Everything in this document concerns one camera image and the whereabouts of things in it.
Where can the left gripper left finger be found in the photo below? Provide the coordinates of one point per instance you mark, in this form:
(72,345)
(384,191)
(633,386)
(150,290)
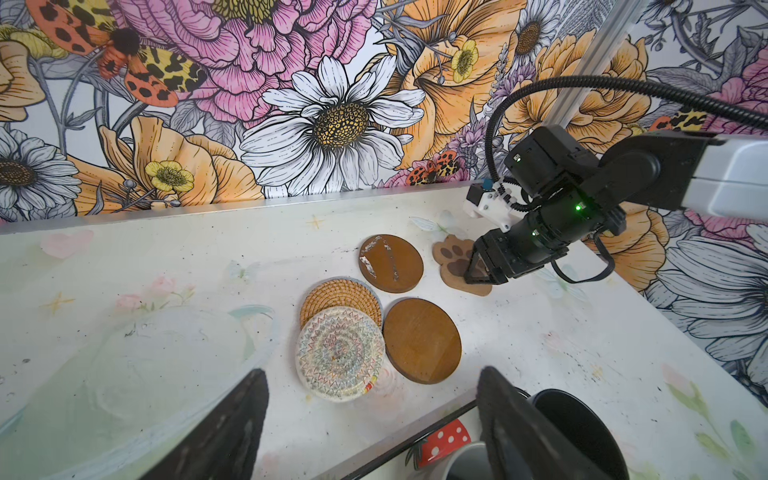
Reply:
(225,443)

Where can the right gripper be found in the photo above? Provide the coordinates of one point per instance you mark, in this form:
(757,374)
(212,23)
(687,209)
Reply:
(541,238)

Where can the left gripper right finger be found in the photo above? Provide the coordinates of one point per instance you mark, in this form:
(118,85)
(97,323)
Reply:
(520,442)

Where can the paw shaped wooden coaster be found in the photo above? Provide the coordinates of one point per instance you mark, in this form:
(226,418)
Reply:
(453,255)

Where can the scratched dark wooden coaster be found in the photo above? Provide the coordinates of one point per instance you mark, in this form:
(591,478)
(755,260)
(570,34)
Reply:
(390,263)

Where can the plain round wooden coaster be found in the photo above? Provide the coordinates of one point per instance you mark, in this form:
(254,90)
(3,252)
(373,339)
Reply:
(422,341)

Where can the multicolour braided coaster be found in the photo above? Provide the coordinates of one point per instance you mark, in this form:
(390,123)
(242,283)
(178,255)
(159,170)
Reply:
(339,354)

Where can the woven rattan coaster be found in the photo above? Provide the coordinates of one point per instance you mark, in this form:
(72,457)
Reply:
(341,292)

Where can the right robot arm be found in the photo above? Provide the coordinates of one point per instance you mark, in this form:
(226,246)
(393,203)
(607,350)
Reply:
(576,194)

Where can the grey mug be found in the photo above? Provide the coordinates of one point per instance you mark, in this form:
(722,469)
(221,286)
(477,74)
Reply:
(467,463)

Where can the black mug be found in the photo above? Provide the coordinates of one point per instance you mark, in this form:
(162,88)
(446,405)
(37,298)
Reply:
(584,429)

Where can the strawberry print serving tray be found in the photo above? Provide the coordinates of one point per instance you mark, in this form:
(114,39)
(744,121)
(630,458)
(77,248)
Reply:
(392,446)

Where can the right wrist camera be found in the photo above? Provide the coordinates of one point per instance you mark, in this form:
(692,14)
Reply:
(492,202)

